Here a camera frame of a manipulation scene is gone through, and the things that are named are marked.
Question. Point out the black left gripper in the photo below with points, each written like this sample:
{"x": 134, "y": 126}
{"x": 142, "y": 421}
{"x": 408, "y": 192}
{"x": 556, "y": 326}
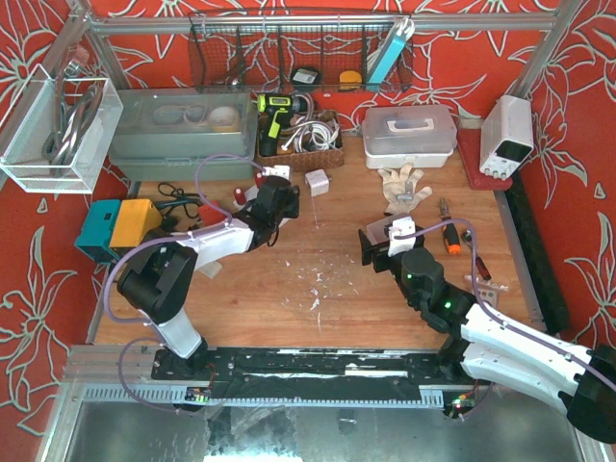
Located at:
{"x": 291, "y": 200}

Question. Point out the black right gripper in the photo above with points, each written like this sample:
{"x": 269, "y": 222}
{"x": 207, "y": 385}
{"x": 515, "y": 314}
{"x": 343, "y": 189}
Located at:
{"x": 368, "y": 248}

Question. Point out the clear tray of red parts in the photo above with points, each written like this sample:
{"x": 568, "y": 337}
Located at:
{"x": 378, "y": 231}

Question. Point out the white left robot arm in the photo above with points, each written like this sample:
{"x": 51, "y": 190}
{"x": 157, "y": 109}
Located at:
{"x": 158, "y": 273}

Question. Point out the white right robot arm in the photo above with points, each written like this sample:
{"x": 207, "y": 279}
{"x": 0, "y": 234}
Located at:
{"x": 485, "y": 344}

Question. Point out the white cube power adapter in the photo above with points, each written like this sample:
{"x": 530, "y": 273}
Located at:
{"x": 317, "y": 181}

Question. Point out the woven wicker basket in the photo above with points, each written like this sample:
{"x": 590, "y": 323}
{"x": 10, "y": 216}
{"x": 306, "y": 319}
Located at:
{"x": 318, "y": 150}

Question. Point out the red cube power socket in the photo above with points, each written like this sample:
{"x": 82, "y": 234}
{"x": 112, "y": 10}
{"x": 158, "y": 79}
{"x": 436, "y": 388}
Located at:
{"x": 210, "y": 216}

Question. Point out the white work gloves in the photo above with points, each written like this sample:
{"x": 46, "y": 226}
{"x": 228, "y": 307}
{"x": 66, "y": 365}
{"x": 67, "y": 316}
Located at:
{"x": 405, "y": 180}

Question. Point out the clear bag of small parts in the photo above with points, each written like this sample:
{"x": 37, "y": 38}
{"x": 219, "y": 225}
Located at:
{"x": 489, "y": 291}

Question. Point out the white plastic storage box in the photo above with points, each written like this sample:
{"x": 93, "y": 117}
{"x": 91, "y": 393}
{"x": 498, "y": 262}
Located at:
{"x": 424, "y": 136}

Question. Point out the grey plastic toolbox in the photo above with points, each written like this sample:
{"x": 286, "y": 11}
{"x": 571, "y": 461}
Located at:
{"x": 164, "y": 134}

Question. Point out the yellow tape measure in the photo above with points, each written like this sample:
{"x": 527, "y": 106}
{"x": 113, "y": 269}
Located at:
{"x": 350, "y": 80}

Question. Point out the red mat under supply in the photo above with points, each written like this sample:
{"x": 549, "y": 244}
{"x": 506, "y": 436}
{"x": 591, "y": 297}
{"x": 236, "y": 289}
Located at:
{"x": 468, "y": 145}

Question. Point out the yellow teal soldering station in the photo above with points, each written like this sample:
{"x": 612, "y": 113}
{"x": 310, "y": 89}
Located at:
{"x": 113, "y": 226}

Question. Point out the white bench power supply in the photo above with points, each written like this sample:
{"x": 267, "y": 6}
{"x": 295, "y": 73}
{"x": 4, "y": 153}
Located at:
{"x": 506, "y": 137}

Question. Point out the teal white book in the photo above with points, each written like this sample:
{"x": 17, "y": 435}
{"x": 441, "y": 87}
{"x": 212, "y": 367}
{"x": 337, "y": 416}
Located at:
{"x": 381, "y": 61}

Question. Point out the white peg base plate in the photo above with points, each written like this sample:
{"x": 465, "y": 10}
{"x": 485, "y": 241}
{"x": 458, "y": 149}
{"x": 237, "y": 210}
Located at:
{"x": 249, "y": 194}

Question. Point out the green black cordless drill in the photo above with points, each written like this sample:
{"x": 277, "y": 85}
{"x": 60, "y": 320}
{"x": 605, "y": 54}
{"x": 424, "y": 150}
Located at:
{"x": 279, "y": 109}

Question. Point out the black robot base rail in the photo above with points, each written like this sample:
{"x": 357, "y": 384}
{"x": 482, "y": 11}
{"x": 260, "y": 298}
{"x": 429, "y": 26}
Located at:
{"x": 312, "y": 374}

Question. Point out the black wire wall basket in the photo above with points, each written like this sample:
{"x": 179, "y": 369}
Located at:
{"x": 258, "y": 51}

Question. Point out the clear acrylic wall bin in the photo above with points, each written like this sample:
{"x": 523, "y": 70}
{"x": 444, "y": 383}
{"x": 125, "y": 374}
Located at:
{"x": 56, "y": 134}

